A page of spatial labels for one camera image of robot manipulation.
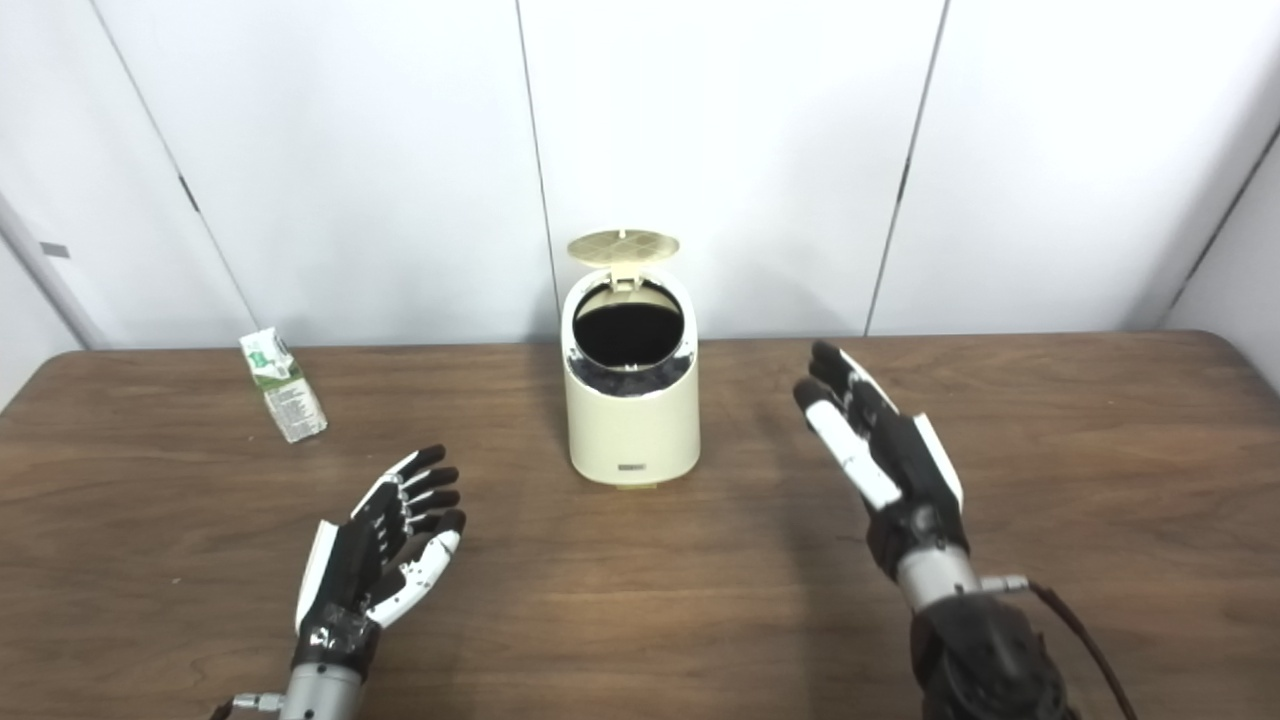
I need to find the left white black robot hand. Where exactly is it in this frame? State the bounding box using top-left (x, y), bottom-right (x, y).
top-left (293, 445), bottom-right (467, 681)

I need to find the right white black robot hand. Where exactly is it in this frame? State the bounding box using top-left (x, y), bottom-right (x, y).
top-left (793, 341), bottom-right (971, 581)

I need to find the green white milk carton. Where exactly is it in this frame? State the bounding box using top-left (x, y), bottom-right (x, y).
top-left (239, 328), bottom-right (328, 444)

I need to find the cream-colored round bin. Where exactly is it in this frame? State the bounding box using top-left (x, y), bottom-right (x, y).
top-left (560, 268), bottom-right (701, 489)

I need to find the round cream bin lid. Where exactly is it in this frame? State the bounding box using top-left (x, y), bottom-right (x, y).
top-left (567, 230), bottom-right (680, 293)

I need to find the black bin liner bag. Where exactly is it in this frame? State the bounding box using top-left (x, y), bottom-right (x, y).
top-left (568, 345), bottom-right (693, 398)

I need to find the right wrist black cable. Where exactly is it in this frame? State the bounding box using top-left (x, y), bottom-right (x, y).
top-left (980, 574), bottom-right (1139, 720)

